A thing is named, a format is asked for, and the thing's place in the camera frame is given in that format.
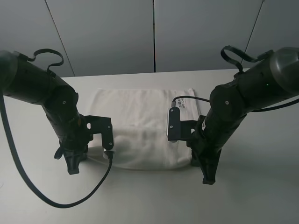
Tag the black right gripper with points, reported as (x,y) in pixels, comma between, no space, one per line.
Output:
(204,155)

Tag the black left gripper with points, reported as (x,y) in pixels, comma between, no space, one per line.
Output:
(77,144)

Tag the white towel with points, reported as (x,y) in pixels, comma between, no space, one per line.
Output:
(139,119)

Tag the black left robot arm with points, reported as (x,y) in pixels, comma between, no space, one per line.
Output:
(21,80)

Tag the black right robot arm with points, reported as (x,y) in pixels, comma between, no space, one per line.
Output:
(259,85)

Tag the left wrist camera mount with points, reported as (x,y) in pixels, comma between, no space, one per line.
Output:
(100,125)

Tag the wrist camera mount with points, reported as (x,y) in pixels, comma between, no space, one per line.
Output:
(100,125)
(177,129)

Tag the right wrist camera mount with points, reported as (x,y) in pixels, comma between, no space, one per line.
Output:
(177,129)

